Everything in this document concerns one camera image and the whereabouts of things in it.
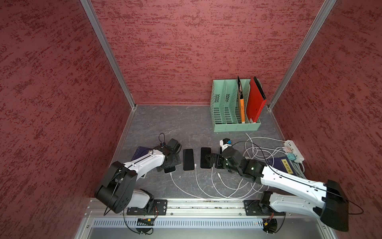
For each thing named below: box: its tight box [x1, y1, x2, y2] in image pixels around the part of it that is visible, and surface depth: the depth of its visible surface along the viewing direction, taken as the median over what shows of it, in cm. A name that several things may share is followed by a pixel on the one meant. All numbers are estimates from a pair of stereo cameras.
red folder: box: [246, 76, 267, 123], surface depth 94 cm
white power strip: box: [284, 139, 305, 163], surface depth 95 cm
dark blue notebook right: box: [267, 155, 296, 176], surface depth 91 cm
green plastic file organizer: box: [209, 79, 262, 132], surface depth 106 cm
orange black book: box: [237, 75, 246, 124], surface depth 93 cm
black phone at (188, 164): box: [182, 148, 195, 171], surface depth 94 cm
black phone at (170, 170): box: [164, 165, 177, 174], surface depth 87 cm
